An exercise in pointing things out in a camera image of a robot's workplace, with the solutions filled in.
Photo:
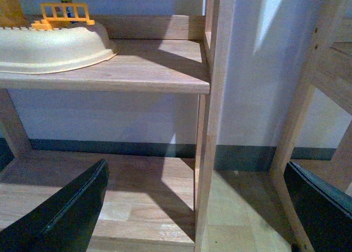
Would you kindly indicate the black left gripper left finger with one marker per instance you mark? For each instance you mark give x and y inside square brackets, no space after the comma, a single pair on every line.
[65,221]

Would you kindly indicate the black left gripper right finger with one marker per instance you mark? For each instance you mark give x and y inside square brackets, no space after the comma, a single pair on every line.
[323,210]

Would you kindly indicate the orange toy fence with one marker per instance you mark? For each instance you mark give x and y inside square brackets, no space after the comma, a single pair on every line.
[61,15]

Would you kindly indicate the cream toy base plate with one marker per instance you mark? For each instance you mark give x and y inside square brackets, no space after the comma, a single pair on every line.
[30,51]

